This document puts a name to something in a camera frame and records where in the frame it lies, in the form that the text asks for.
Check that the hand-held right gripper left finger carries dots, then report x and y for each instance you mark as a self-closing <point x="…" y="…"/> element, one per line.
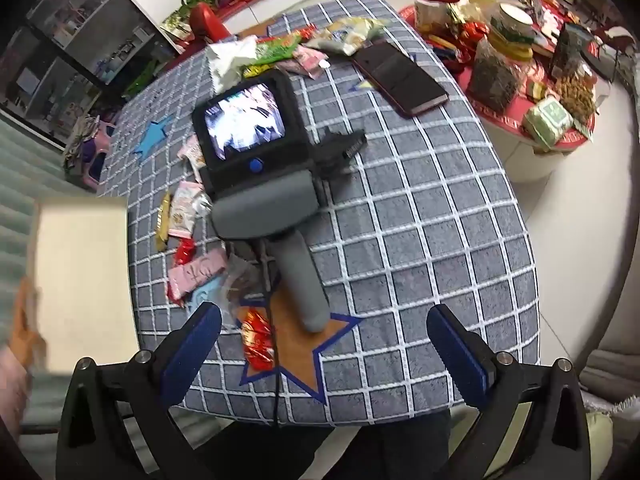
<point x="192" y="350"/>

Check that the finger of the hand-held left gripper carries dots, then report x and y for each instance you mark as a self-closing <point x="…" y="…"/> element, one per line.
<point x="352" y="146"/>
<point x="332" y="166"/>

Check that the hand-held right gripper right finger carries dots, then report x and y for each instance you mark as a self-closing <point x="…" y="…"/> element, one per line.
<point x="457" y="352"/>

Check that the person's left forearm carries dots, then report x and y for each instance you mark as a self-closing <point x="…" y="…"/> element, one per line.
<point x="12" y="395"/>

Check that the person's left hand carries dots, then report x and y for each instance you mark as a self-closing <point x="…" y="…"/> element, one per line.
<point x="25" y="320"/>

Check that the light blue packet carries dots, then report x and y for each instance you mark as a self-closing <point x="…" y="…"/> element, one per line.
<point x="207" y="296"/>

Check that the red gold candy wrapper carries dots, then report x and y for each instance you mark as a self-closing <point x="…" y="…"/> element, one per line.
<point x="257" y="340"/>

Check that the pink wafer packet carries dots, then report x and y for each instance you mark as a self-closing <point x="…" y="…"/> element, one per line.
<point x="195" y="272"/>

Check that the pink round-print snack packet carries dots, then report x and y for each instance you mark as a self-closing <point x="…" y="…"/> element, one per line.
<point x="182" y="210"/>

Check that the small pink white packet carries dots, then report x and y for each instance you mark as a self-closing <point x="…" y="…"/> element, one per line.
<point x="192" y="152"/>

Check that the pink strawberry snack packet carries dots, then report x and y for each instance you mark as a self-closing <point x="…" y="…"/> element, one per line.
<point x="312" y="69"/>

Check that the small red candy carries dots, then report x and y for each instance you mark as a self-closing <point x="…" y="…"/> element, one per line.
<point x="185" y="251"/>

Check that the gold candy bar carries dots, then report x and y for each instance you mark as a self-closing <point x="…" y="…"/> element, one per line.
<point x="162" y="222"/>

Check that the mauve snack packet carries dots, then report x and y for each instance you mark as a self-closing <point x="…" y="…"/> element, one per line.
<point x="306" y="54"/>

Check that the white yellow bread packet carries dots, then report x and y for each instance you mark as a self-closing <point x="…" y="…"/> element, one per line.
<point x="350" y="35"/>

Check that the green snack packet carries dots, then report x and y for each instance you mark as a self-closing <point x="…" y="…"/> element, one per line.
<point x="277" y="47"/>

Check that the yellow snack packet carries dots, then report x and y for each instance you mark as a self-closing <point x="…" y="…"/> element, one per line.
<point x="255" y="69"/>

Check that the white cardboard box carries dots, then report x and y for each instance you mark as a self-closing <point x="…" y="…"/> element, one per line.
<point x="80" y="285"/>

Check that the white crumpled tissue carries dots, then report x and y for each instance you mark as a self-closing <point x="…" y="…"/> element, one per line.
<point x="230" y="60"/>

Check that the red round side table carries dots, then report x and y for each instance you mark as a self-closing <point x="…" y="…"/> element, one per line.
<point x="500" y="119"/>

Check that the clear plastic jar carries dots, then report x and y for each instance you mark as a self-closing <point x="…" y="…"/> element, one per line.
<point x="431" y="15"/>

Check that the grey sofa cushion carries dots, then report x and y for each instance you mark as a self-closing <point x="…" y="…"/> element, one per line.
<point x="612" y="375"/>

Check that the pink plastic stool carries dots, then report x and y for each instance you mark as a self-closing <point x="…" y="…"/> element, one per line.
<point x="97" y="142"/>

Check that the red chair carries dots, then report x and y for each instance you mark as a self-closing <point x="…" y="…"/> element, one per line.
<point x="205" y="20"/>

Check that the green square packet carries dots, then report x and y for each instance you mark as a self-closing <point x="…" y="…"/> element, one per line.
<point x="547" y="119"/>

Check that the white green ceramic bowl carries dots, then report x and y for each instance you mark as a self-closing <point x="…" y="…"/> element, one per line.
<point x="515" y="22"/>

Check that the bag of nuts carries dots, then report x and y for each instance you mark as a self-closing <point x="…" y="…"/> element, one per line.
<point x="575" y="92"/>

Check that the black glass display cabinet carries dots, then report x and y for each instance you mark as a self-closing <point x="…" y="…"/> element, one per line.
<point x="90" y="35"/>

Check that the dark snack bag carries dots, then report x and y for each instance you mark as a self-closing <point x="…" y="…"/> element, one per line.
<point x="570" y="47"/>

